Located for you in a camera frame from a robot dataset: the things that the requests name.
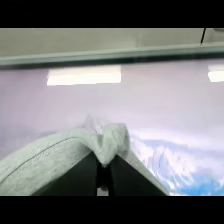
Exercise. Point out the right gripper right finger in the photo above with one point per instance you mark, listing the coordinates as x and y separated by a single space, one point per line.
133 181

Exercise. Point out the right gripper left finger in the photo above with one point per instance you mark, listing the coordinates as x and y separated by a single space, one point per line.
78 178

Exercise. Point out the grey garment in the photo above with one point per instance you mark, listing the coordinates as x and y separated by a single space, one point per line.
50 156

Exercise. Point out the silver frame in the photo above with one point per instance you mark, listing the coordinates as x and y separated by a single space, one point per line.
110 53

